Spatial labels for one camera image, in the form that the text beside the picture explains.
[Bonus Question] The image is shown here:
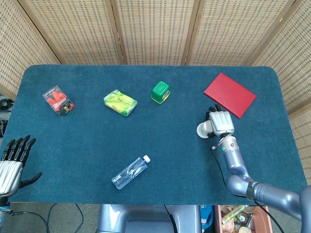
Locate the white plastic jar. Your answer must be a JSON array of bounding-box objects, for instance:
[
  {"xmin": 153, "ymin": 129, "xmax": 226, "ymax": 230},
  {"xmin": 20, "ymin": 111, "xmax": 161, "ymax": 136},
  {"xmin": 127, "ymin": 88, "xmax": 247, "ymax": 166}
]
[{"xmin": 198, "ymin": 120, "xmax": 212, "ymax": 137}]

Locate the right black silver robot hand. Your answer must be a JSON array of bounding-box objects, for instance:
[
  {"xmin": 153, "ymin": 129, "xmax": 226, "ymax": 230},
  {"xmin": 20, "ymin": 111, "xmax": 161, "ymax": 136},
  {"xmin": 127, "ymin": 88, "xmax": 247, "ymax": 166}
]
[{"xmin": 203, "ymin": 104, "xmax": 235, "ymax": 139}]

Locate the green lidded plastic container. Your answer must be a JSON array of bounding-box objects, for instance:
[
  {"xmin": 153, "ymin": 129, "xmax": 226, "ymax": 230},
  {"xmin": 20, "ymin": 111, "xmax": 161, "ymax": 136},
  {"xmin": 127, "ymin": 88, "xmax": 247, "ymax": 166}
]
[{"xmin": 150, "ymin": 81, "xmax": 171, "ymax": 104}]

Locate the green tissue pack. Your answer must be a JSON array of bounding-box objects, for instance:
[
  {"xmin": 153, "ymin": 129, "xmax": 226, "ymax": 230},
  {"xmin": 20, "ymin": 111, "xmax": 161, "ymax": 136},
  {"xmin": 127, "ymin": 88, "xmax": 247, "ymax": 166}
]
[{"xmin": 103, "ymin": 89, "xmax": 138, "ymax": 117}]

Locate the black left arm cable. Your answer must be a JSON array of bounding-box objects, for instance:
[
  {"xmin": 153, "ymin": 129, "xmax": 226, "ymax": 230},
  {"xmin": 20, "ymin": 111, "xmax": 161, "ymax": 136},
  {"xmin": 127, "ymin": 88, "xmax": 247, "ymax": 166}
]
[{"xmin": 9, "ymin": 211, "xmax": 51, "ymax": 233}]

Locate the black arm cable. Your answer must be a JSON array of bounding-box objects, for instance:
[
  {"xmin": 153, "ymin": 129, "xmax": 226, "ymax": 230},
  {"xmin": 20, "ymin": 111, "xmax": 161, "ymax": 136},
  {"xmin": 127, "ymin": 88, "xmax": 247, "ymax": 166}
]
[
  {"xmin": 9, "ymin": 211, "xmax": 51, "ymax": 233},
  {"xmin": 210, "ymin": 147, "xmax": 285, "ymax": 233}
]

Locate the blue felt table mat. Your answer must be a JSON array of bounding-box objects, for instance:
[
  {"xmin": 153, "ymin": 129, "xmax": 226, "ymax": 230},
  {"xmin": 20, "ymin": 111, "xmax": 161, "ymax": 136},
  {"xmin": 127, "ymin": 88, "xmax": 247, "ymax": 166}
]
[{"xmin": 0, "ymin": 64, "xmax": 309, "ymax": 206}]

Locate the black cable bundle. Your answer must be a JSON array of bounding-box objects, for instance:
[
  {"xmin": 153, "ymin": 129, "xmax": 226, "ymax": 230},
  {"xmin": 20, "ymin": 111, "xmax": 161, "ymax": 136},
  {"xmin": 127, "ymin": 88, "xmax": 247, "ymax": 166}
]
[{"xmin": 0, "ymin": 92, "xmax": 16, "ymax": 112}]

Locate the blue plastic item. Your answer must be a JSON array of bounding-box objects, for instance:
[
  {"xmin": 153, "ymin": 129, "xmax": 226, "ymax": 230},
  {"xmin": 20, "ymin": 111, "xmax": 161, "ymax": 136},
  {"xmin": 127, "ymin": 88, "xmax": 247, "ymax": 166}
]
[{"xmin": 200, "ymin": 205, "xmax": 214, "ymax": 229}]

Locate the red black blister package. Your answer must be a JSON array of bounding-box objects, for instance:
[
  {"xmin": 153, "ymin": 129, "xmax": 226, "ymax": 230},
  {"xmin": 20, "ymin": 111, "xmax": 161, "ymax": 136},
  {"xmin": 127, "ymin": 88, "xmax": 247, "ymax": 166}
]
[{"xmin": 42, "ymin": 85, "xmax": 75, "ymax": 117}]

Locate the black floor cable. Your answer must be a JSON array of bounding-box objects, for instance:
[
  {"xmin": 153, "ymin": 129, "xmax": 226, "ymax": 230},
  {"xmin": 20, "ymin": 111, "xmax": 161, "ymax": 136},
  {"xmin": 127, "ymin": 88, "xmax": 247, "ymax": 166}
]
[{"xmin": 47, "ymin": 203, "xmax": 85, "ymax": 233}]

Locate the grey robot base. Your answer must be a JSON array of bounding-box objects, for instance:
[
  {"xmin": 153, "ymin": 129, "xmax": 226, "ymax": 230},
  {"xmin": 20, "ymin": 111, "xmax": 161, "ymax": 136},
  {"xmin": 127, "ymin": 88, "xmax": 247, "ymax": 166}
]
[{"xmin": 97, "ymin": 204, "xmax": 202, "ymax": 233}]

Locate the red flat notebook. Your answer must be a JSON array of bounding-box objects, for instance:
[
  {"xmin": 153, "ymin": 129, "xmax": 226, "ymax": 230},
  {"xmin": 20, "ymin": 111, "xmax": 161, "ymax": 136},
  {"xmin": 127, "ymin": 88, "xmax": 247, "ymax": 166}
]
[{"xmin": 203, "ymin": 72, "xmax": 257, "ymax": 119}]

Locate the orange box with clutter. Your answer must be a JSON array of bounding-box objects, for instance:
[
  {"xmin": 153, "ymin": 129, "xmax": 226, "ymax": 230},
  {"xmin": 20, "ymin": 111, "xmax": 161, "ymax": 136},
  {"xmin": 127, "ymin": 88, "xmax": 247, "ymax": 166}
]
[{"xmin": 214, "ymin": 205, "xmax": 271, "ymax": 233}]

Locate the woven rattan screen panel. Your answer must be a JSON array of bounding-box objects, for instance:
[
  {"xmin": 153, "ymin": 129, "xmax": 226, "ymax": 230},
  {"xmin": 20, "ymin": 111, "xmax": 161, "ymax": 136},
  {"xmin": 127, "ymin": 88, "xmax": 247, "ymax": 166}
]
[
  {"xmin": 111, "ymin": 0, "xmax": 201, "ymax": 66},
  {"xmin": 18, "ymin": 0, "xmax": 126, "ymax": 66},
  {"xmin": 251, "ymin": 0, "xmax": 311, "ymax": 175},
  {"xmin": 0, "ymin": 0, "xmax": 61, "ymax": 100},
  {"xmin": 186, "ymin": 0, "xmax": 304, "ymax": 67}
]

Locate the clear plastic water bottle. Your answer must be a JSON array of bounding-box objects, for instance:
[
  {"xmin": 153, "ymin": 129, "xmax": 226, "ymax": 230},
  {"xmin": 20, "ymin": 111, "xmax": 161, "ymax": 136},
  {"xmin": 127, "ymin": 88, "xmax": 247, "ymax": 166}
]
[{"xmin": 111, "ymin": 155, "xmax": 151, "ymax": 190}]

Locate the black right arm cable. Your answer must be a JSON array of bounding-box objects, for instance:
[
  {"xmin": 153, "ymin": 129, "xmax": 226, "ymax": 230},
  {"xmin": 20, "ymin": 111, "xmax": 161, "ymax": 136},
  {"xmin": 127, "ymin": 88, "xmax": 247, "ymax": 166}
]
[{"xmin": 210, "ymin": 147, "xmax": 285, "ymax": 233}]

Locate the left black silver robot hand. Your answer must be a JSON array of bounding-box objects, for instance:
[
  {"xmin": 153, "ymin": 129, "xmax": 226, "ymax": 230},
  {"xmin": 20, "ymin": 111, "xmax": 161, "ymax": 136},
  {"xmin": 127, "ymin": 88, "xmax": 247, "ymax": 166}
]
[{"xmin": 0, "ymin": 135, "xmax": 42, "ymax": 197}]

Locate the white paper cup green print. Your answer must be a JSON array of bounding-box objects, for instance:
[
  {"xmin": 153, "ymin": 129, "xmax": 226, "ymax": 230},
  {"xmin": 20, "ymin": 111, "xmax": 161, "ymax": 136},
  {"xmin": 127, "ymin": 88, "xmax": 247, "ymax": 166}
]
[{"xmin": 196, "ymin": 122, "xmax": 207, "ymax": 138}]

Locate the black base cable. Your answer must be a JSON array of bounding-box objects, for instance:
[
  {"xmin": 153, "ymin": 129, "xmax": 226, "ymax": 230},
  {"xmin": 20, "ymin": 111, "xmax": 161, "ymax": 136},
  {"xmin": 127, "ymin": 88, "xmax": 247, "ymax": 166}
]
[{"xmin": 164, "ymin": 205, "xmax": 176, "ymax": 225}]

